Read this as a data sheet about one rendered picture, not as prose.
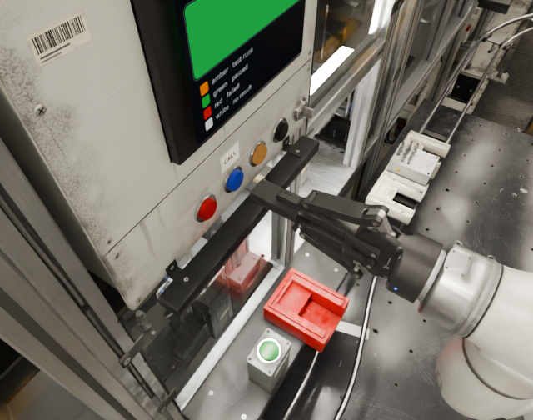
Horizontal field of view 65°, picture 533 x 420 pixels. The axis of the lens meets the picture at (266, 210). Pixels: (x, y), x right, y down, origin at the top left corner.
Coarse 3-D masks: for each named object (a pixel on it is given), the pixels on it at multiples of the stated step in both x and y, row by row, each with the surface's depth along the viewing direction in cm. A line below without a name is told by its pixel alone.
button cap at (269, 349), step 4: (268, 340) 82; (272, 340) 83; (264, 344) 82; (268, 344) 82; (272, 344) 82; (276, 344) 82; (260, 348) 81; (264, 348) 81; (268, 348) 81; (272, 348) 81; (276, 348) 81; (260, 352) 81; (264, 352) 81; (268, 352) 81; (272, 352) 81; (276, 352) 81; (260, 356) 82; (264, 356) 81; (268, 356) 81; (272, 356) 81; (276, 356) 81; (268, 360) 81; (272, 360) 81
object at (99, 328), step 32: (416, 0) 104; (320, 128) 136; (0, 160) 29; (0, 192) 30; (32, 192) 32; (352, 192) 164; (0, 224) 31; (32, 224) 33; (32, 256) 35; (64, 256) 38; (64, 288) 41; (96, 288) 44; (64, 320) 42; (96, 320) 48; (96, 352) 49; (128, 384) 60; (160, 384) 70; (160, 416) 77
